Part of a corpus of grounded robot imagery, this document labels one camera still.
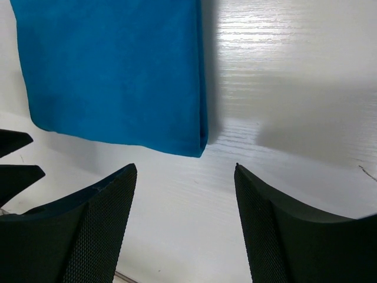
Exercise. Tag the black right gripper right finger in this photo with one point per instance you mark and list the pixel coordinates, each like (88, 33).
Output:
(289, 241)

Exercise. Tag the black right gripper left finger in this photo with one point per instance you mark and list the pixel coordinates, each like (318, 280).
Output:
(76, 238)

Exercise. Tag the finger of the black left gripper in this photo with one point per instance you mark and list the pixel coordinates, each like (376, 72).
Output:
(16, 178)
(11, 141)

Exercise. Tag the blue t shirt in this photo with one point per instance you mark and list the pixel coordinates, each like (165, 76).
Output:
(121, 72)

